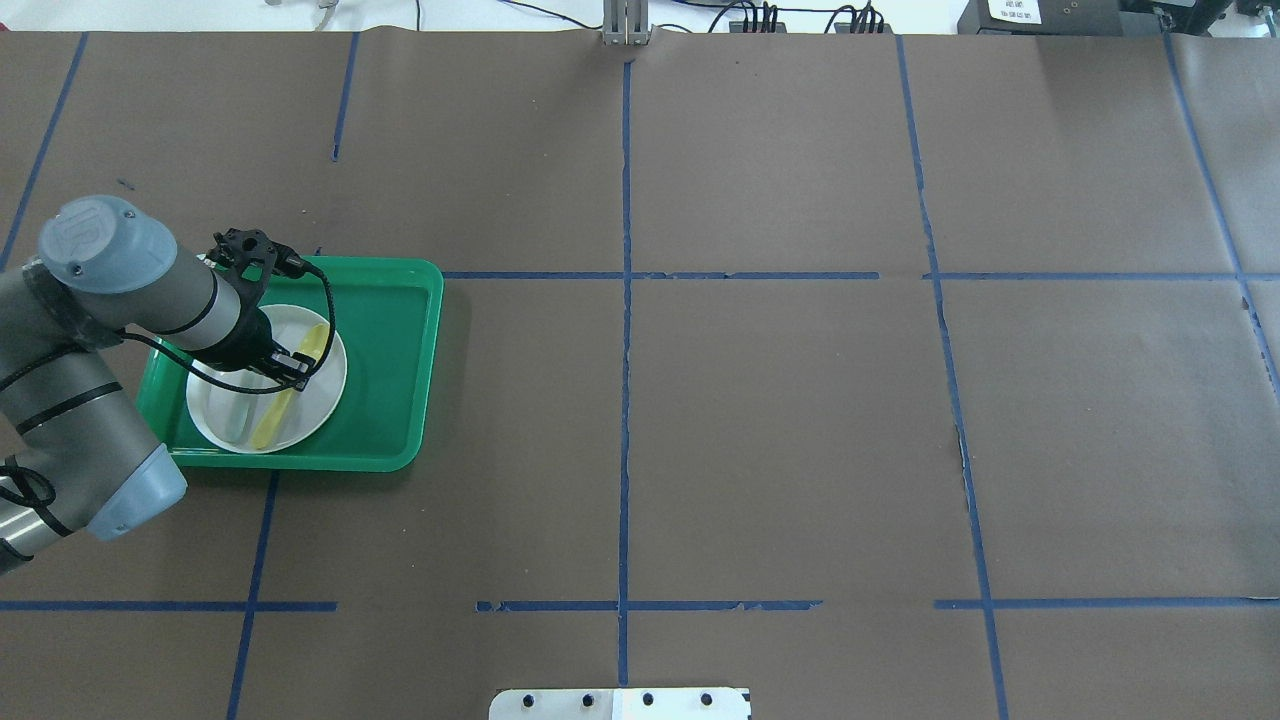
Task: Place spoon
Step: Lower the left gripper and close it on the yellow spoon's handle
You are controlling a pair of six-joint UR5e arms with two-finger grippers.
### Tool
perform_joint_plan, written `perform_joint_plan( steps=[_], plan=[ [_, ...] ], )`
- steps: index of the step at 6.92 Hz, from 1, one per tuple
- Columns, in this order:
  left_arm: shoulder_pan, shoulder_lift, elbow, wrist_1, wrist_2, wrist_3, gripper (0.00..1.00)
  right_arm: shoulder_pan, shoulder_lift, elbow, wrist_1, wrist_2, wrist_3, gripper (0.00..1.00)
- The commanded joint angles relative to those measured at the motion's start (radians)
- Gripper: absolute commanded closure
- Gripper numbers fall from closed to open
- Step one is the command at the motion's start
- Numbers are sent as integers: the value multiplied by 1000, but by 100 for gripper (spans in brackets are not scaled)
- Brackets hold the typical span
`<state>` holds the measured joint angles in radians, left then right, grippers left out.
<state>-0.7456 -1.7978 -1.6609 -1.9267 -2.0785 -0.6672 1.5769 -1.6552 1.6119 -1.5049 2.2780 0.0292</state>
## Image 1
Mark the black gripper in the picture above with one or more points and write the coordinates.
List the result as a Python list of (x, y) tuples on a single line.
[(249, 343)]

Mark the yellow plastic spoon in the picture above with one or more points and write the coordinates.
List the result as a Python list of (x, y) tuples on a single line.
[(265, 433)]

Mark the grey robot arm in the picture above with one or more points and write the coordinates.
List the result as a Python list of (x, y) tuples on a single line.
[(105, 273)]

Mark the white round plate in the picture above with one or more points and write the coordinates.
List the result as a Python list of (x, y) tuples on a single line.
[(319, 400)]

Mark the green plastic tray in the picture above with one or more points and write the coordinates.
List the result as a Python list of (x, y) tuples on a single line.
[(388, 314)]

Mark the silver metal mounting plate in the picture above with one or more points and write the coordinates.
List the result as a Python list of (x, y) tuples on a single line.
[(623, 703)]

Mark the black power strip left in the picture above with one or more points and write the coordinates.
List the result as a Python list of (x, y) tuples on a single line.
[(761, 18)]

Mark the black power strip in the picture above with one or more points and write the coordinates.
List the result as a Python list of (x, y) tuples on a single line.
[(851, 19), (761, 18)]

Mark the black power strip right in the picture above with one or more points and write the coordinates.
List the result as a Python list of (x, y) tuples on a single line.
[(851, 19)]

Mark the black box with label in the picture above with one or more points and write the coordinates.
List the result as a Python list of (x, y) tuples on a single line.
[(1046, 18)]

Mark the grey aluminium post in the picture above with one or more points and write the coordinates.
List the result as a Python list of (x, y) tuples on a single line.
[(626, 23)]

